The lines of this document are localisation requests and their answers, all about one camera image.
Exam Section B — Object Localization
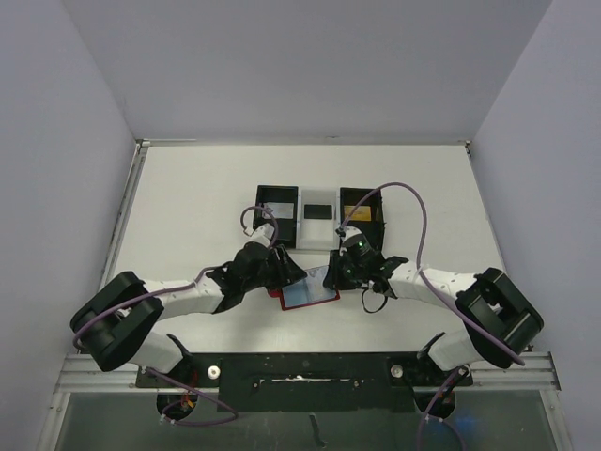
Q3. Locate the aluminium rail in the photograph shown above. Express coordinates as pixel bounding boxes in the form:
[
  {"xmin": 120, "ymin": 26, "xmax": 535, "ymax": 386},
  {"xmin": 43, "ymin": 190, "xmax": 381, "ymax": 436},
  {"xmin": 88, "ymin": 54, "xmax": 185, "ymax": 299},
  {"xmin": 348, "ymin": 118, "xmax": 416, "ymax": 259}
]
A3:
[
  {"xmin": 54, "ymin": 350, "xmax": 562, "ymax": 394},
  {"xmin": 97, "ymin": 140, "xmax": 149, "ymax": 291}
]

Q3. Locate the left black bin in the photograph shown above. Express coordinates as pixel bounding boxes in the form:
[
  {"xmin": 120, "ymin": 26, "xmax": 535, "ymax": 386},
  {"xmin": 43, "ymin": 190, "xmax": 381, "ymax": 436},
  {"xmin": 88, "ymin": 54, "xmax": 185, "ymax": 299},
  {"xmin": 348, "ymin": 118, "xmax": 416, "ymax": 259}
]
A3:
[{"xmin": 251, "ymin": 184, "xmax": 300, "ymax": 249}]

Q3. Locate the black card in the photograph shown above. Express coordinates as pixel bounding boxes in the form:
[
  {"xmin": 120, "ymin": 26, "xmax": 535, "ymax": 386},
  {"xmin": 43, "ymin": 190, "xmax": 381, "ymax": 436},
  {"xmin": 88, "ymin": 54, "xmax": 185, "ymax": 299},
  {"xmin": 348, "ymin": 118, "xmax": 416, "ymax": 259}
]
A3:
[{"xmin": 303, "ymin": 204, "xmax": 333, "ymax": 220}]

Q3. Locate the red leather card holder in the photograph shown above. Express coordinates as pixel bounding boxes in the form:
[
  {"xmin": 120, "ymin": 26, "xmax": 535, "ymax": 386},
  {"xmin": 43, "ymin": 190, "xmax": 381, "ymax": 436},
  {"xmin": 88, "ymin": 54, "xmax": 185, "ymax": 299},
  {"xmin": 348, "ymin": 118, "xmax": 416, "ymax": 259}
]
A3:
[{"xmin": 268, "ymin": 266, "xmax": 340, "ymax": 311}]

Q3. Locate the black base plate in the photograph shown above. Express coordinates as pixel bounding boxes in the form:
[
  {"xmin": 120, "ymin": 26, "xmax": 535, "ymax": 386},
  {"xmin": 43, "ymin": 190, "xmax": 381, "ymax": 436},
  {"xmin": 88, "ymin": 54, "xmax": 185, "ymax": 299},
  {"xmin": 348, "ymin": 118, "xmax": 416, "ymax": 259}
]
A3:
[{"xmin": 169, "ymin": 351, "xmax": 449, "ymax": 413}]

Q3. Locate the right black bin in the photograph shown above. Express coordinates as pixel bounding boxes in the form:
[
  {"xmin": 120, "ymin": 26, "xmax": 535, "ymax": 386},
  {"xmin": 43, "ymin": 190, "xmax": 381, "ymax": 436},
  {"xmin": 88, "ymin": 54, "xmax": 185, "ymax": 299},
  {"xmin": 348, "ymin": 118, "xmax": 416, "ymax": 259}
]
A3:
[{"xmin": 339, "ymin": 187, "xmax": 385, "ymax": 251}]

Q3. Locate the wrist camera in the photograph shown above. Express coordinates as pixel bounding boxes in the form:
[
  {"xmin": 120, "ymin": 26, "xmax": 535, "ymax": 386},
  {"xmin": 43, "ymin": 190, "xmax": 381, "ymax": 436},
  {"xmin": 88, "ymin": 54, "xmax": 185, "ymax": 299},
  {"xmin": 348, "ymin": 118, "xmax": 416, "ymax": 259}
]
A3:
[
  {"xmin": 341, "ymin": 226, "xmax": 374, "ymax": 258},
  {"xmin": 243, "ymin": 223, "xmax": 275, "ymax": 248}
]

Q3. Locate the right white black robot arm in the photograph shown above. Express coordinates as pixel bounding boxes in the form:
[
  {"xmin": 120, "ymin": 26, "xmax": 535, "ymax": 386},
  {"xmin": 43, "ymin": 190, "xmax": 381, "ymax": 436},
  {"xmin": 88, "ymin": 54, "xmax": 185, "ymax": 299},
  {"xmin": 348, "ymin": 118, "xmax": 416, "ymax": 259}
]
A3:
[{"xmin": 323, "ymin": 232, "xmax": 544, "ymax": 384}]

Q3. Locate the white middle bin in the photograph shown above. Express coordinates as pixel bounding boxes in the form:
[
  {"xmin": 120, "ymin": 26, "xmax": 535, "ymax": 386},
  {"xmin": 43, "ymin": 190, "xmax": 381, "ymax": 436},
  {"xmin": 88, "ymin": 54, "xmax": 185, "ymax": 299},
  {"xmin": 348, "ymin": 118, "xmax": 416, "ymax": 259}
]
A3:
[{"xmin": 296, "ymin": 186, "xmax": 339, "ymax": 251}]

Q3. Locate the aluminium left rail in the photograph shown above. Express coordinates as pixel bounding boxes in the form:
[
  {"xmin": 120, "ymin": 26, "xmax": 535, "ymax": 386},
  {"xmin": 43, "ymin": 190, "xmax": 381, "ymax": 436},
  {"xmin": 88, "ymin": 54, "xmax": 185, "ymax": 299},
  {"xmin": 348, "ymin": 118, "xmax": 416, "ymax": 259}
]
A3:
[{"xmin": 97, "ymin": 140, "xmax": 149, "ymax": 291}]

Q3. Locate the silver VIP card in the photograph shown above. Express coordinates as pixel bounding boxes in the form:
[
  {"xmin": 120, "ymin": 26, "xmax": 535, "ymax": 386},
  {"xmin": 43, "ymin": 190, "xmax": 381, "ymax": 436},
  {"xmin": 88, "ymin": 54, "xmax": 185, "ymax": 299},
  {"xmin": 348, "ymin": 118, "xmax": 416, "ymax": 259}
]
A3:
[{"xmin": 262, "ymin": 202, "xmax": 296, "ymax": 220}]

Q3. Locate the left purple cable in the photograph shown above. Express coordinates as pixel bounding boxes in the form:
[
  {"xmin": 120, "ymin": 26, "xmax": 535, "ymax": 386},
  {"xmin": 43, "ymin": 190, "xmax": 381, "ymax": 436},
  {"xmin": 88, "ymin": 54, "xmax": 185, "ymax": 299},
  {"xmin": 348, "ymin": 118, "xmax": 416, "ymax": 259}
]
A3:
[{"xmin": 72, "ymin": 205, "xmax": 281, "ymax": 428}]

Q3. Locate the black bin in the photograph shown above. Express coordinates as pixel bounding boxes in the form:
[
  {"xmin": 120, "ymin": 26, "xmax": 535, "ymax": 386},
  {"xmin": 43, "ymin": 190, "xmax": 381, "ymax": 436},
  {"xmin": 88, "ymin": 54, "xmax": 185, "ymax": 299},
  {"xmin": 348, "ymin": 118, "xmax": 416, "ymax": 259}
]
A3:
[
  {"xmin": 251, "ymin": 184, "xmax": 300, "ymax": 249},
  {"xmin": 339, "ymin": 187, "xmax": 385, "ymax": 251}
]

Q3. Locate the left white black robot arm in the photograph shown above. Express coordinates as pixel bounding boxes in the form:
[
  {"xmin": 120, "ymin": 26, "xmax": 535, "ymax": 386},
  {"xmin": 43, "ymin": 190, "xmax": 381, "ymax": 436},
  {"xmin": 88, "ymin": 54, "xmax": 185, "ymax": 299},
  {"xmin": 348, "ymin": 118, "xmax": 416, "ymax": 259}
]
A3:
[{"xmin": 69, "ymin": 242, "xmax": 307, "ymax": 386}]

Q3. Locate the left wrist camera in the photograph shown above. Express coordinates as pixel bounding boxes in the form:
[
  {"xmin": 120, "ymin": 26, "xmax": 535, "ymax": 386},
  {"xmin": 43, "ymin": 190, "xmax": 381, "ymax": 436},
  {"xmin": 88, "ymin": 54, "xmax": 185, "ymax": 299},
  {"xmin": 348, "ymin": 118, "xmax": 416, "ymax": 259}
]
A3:
[{"xmin": 243, "ymin": 223, "xmax": 275, "ymax": 248}]

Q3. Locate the gold VIP card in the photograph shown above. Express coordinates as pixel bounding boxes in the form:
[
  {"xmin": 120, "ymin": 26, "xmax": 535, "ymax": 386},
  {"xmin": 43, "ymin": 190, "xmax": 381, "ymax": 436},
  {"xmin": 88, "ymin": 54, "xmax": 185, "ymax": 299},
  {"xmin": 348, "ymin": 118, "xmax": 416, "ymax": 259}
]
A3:
[{"xmin": 344, "ymin": 205, "xmax": 372, "ymax": 222}]

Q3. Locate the aluminium front rail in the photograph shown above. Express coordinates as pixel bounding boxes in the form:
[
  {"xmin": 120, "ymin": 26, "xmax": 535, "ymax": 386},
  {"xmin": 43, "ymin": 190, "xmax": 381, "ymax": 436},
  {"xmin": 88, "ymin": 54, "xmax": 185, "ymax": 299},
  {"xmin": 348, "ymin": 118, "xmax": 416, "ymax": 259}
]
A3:
[{"xmin": 54, "ymin": 350, "xmax": 562, "ymax": 394}]

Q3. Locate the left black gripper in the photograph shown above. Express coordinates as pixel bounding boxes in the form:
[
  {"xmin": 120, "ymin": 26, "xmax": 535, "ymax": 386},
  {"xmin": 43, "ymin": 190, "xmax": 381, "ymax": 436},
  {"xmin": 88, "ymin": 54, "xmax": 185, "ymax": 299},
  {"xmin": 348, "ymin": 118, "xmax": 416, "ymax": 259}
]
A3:
[{"xmin": 243, "ymin": 244, "xmax": 305, "ymax": 292}]

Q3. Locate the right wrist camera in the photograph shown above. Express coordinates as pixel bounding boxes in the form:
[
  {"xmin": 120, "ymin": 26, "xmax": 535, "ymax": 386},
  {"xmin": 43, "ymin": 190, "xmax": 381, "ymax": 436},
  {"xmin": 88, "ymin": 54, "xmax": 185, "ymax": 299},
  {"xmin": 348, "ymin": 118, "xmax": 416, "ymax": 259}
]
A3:
[{"xmin": 341, "ymin": 226, "xmax": 374, "ymax": 258}]

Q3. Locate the short black cable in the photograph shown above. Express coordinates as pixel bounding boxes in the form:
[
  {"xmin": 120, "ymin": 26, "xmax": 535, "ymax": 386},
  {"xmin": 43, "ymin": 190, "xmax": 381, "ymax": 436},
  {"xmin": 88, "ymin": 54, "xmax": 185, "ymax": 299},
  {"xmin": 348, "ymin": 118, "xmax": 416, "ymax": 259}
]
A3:
[{"xmin": 360, "ymin": 286, "xmax": 389, "ymax": 315}]

